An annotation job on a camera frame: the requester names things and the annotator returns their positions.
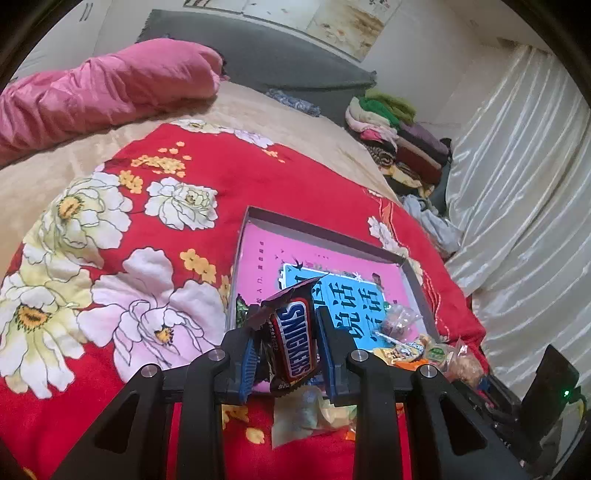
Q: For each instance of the red floral blanket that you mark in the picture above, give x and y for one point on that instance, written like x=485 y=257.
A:
x=286 y=184

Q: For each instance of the green print small candy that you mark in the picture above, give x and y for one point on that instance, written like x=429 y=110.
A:
x=242 y=311

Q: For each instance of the green label pastry packet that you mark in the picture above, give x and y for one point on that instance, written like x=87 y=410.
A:
x=436 y=355

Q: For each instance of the blue patterned cloth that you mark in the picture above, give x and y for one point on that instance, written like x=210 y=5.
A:
x=293 y=101

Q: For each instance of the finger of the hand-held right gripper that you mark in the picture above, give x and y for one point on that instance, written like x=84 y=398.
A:
x=508 y=415

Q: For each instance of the clear pastry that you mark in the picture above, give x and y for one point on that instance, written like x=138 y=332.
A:
x=461 y=364

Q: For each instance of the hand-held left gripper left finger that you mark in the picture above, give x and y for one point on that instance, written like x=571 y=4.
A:
x=249 y=367

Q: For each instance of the grey cardboard box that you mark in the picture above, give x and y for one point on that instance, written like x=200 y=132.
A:
x=323 y=237

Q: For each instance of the pink quilt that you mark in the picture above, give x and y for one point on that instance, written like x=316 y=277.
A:
x=115 y=78

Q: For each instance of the pink book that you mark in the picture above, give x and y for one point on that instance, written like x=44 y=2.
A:
x=268 y=258

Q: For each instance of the grey headboard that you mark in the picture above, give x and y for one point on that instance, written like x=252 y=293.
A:
x=258 y=50

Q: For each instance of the orange rice cracker packet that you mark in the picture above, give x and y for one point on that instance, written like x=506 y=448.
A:
x=401 y=353

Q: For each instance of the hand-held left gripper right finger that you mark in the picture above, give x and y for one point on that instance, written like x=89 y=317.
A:
x=325 y=367

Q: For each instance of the grey white crumpled cloth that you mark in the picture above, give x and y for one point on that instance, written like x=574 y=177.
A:
x=434 y=221

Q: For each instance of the pale green cake packet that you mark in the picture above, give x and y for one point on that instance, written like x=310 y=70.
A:
x=300 y=415

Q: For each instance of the brown chocolate bar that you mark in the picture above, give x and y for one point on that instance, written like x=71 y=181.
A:
x=291 y=341

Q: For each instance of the stack of folded clothes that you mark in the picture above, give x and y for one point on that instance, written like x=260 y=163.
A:
x=406 y=147

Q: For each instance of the white satin curtain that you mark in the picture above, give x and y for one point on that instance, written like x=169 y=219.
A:
x=521 y=184

